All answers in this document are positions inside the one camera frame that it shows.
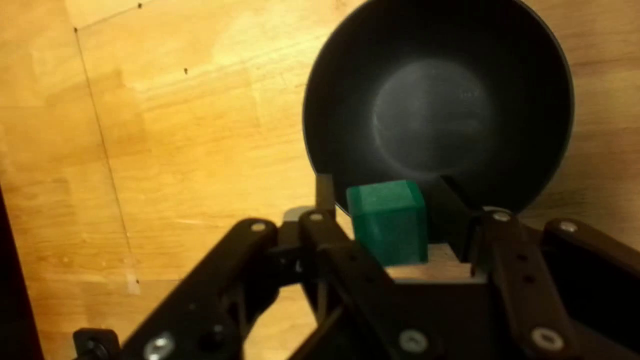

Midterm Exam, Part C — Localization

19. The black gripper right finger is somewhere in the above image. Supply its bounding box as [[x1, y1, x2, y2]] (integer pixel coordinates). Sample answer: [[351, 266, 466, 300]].
[[426, 175, 640, 360]]

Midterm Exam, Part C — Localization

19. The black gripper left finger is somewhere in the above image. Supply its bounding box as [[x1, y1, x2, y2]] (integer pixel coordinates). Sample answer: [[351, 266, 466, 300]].
[[70, 173, 401, 360]]

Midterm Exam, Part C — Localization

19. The green cube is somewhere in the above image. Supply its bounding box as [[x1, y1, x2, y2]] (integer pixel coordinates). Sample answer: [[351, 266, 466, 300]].
[[343, 179, 429, 266]]

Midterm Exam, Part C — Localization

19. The black bowl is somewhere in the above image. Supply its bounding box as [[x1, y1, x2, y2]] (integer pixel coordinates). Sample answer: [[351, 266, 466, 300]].
[[299, 0, 576, 217]]

